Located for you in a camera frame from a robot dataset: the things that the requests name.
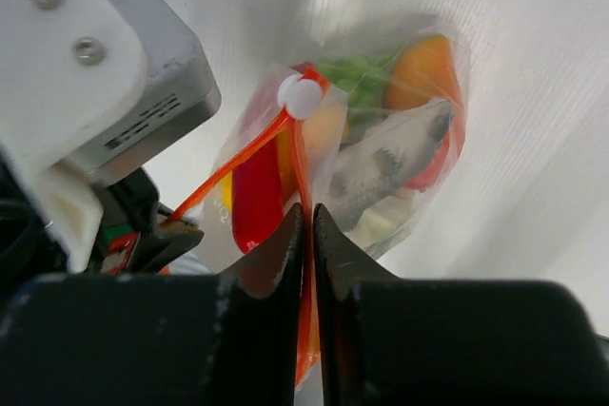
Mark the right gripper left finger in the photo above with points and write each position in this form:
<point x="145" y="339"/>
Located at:
<point x="214" y="339"/>

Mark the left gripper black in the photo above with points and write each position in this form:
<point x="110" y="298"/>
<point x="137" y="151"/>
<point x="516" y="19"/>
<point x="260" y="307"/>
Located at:
<point x="132" y="237"/>

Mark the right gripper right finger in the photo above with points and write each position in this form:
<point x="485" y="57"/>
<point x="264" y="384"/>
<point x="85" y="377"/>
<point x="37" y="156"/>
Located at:
<point x="392" y="341"/>

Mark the white green toy cabbage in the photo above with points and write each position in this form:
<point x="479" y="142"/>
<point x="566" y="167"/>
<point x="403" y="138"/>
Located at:
<point x="386" y="223"/>

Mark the red toy chili pepper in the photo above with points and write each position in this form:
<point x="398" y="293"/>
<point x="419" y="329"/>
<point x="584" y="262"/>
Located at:
<point x="262" y="185"/>

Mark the grey toy fish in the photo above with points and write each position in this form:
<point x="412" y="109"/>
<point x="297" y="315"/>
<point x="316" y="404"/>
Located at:
<point x="389" y="154"/>

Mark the clear zip top bag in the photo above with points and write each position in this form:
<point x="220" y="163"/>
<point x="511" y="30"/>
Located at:
<point x="369" y="127"/>

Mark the yellow toy mango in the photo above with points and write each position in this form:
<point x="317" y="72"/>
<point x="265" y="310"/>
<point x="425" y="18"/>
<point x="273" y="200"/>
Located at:
<point x="319" y="132"/>

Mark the green toy grapes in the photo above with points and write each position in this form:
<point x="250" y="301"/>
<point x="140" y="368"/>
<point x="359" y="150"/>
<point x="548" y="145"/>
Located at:
<point x="357" y="75"/>

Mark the red orange toy mango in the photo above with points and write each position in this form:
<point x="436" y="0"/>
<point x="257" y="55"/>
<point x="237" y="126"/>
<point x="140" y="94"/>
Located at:
<point x="423" y="71"/>

